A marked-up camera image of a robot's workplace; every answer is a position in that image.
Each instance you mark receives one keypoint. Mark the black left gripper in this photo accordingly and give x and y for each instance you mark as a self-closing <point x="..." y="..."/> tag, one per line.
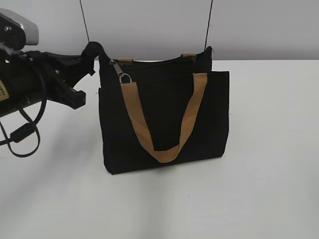
<point x="48" y="74"/>

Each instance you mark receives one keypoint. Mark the metal zipper pull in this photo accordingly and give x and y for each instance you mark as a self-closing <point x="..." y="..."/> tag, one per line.
<point x="124" y="78"/>

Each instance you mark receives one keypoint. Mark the black canvas tote bag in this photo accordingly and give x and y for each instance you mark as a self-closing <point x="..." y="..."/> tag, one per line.
<point x="122" y="151"/>

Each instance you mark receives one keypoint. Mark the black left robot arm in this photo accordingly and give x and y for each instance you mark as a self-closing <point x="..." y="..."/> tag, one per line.
<point x="12" y="74"/>

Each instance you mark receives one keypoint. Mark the tan front bag handle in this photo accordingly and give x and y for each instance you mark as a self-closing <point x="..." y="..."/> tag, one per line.
<point x="163" y="113"/>

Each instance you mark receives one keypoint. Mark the tan bag handle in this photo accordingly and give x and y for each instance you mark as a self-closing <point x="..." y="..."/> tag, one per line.
<point x="163" y="113"/>
<point x="130" y="61"/>

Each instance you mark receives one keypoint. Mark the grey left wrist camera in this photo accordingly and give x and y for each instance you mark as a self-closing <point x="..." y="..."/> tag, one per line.
<point x="16" y="31"/>

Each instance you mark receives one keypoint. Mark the tan rear bag handle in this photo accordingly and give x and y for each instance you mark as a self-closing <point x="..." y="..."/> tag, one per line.
<point x="130" y="61"/>

